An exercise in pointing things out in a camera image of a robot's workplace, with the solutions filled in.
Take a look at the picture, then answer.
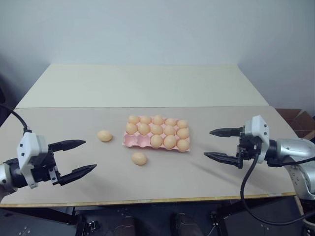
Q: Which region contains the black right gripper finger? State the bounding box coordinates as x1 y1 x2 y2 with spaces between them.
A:
203 151 243 169
209 126 243 138

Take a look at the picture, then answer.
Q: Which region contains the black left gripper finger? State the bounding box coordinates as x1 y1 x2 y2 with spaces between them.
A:
59 164 97 186
48 139 87 152

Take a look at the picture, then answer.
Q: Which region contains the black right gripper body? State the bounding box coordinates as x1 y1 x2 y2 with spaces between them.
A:
236 126 263 169

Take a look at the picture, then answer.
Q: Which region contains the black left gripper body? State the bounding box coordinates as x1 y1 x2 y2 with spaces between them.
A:
31 144 63 186

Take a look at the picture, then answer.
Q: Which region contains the pink egg carton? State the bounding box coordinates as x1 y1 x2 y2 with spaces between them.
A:
122 115 191 152

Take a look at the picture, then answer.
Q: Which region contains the brown cardboard box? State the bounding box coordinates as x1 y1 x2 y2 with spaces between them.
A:
275 108 315 141

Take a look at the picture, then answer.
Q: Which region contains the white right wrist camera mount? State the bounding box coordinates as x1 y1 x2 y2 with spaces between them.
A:
243 115 271 165

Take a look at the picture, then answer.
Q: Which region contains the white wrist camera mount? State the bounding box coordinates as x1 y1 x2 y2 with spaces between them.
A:
16 132 49 189
243 115 271 165

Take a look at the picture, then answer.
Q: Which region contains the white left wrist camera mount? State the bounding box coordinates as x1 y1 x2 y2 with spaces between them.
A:
16 132 49 189

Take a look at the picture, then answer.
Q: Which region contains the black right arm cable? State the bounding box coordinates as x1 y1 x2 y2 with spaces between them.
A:
239 151 315 225

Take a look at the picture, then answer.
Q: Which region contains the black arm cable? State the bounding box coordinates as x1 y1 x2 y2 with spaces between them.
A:
239 151 315 225
0 104 32 135

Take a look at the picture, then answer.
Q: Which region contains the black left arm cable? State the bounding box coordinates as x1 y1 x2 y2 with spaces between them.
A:
0 104 32 135

